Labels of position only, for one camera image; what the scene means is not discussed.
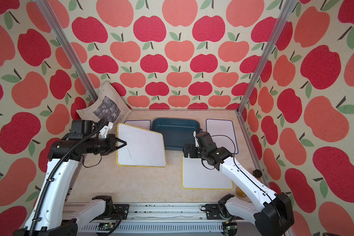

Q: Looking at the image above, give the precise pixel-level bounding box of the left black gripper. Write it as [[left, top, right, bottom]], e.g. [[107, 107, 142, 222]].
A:
[[86, 132, 128, 153]]

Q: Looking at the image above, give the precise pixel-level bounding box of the yellow-framed whiteboard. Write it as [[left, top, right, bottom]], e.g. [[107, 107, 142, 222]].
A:
[[182, 157, 234, 190], [117, 124, 167, 168]]

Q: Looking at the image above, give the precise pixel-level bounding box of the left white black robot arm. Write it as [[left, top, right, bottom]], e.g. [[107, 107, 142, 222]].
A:
[[13, 117, 127, 236]]

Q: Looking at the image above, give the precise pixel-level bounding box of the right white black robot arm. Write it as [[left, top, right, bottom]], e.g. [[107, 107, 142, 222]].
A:
[[183, 145, 295, 236]]

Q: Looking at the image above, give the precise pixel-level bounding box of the right blue-framed whiteboard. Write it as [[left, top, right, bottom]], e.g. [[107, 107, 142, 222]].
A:
[[206, 119, 239, 154]]

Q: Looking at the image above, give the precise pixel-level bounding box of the blue-framed whiteboard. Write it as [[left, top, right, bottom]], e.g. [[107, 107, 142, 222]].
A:
[[124, 120, 151, 130], [206, 119, 239, 154]]

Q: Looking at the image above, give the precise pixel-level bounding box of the left blue-framed whiteboard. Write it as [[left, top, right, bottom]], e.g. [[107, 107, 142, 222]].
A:
[[124, 120, 151, 130]]

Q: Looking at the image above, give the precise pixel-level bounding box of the teal plastic storage box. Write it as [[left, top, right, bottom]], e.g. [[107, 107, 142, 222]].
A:
[[151, 118, 201, 151]]

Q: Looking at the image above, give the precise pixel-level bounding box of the beige printed canvas bag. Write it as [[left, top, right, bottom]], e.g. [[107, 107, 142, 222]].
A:
[[76, 82, 132, 126]]

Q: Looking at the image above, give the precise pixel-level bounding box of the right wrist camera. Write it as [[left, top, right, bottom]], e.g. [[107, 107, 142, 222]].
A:
[[194, 129, 215, 148]]

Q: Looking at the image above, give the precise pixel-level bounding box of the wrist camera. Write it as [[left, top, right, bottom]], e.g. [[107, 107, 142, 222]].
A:
[[99, 122, 113, 139], [194, 129, 215, 148]]

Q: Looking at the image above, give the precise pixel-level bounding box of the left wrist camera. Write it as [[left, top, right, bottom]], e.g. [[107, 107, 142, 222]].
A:
[[99, 122, 113, 139]]

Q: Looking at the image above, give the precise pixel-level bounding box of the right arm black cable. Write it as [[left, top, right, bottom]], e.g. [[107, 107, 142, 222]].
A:
[[200, 134, 272, 201]]

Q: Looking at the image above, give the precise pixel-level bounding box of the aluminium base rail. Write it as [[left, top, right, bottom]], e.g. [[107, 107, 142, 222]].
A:
[[63, 203, 246, 236]]

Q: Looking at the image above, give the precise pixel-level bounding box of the right aluminium frame post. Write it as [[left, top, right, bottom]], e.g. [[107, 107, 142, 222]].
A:
[[237, 0, 298, 116]]

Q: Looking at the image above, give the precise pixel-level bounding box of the aluminium frame post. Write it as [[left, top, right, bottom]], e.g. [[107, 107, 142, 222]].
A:
[[237, 0, 298, 116], [35, 0, 98, 102]]

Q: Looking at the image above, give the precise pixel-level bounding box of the left aluminium frame post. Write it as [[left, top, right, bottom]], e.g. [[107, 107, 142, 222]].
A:
[[35, 0, 98, 102]]

